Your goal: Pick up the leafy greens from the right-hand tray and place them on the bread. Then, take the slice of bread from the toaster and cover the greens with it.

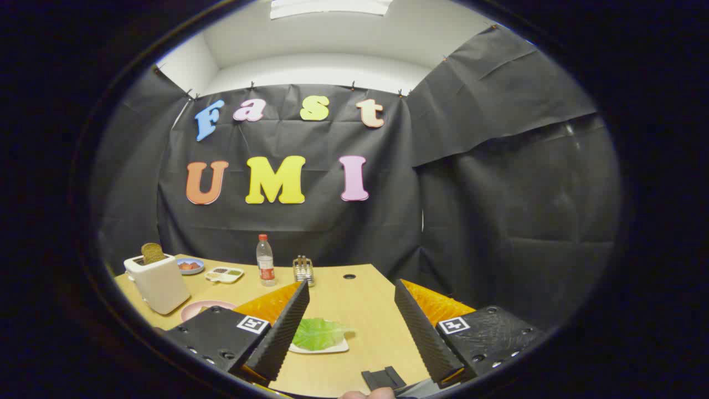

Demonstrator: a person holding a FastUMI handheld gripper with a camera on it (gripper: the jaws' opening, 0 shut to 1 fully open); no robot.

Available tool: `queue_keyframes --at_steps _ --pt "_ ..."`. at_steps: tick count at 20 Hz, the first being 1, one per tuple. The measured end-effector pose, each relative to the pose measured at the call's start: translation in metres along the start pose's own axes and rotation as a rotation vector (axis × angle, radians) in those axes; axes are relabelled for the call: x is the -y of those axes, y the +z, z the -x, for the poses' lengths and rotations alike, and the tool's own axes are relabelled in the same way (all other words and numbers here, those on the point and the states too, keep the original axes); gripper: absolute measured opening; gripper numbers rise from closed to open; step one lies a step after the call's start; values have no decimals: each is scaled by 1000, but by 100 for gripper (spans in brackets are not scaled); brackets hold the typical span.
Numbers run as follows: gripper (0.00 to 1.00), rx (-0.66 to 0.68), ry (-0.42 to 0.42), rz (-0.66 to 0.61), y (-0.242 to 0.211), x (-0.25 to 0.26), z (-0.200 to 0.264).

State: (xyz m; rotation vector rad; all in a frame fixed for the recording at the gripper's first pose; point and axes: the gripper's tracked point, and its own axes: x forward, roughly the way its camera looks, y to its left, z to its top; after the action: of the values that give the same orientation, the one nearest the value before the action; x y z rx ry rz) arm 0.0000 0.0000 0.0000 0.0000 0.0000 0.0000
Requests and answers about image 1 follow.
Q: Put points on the white toaster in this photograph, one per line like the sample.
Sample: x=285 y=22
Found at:
x=160 y=285

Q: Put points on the ceiling light panel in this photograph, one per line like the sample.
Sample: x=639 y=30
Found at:
x=332 y=6

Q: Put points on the red meat slices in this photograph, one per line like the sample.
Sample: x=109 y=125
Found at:
x=188 y=266

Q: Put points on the blue plate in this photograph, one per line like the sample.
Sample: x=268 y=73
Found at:
x=196 y=269

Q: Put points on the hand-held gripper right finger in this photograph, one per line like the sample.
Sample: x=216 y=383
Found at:
x=421 y=327

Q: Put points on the green lettuce leaf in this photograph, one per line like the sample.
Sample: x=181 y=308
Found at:
x=318 y=332

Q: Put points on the black backdrop cloth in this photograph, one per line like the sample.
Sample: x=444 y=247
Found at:
x=332 y=221

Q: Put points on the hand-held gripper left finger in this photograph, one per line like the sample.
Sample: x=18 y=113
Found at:
x=285 y=327

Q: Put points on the white square plate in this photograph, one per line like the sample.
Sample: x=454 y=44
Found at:
x=329 y=348

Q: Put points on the white divided condiment tray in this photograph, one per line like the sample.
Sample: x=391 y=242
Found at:
x=224 y=275

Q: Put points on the pink plate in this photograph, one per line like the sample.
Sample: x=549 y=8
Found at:
x=202 y=308

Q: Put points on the clear plastic water bottle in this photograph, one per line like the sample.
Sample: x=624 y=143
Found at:
x=266 y=266

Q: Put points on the brown bread slice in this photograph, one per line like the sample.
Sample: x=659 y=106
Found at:
x=152 y=253

